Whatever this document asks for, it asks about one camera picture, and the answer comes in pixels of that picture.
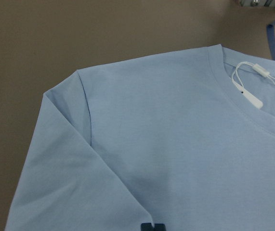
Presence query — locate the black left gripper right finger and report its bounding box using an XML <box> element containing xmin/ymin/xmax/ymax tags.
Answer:
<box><xmin>153</xmin><ymin>223</ymin><xmax>166</xmax><ymax>231</ymax></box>

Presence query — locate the light blue t-shirt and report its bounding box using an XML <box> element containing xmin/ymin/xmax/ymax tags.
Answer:
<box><xmin>5</xmin><ymin>45</ymin><xmax>275</xmax><ymax>231</ymax></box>

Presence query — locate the brown paper table cover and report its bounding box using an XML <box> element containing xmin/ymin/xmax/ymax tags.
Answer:
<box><xmin>0</xmin><ymin>0</ymin><xmax>275</xmax><ymax>231</ymax></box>

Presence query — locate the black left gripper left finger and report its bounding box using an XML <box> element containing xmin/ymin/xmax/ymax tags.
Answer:
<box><xmin>140</xmin><ymin>223</ymin><xmax>154</xmax><ymax>231</ymax></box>

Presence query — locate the aluminium frame post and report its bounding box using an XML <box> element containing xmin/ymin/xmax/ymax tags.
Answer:
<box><xmin>236</xmin><ymin>0</ymin><xmax>275</xmax><ymax>8</ymax></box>

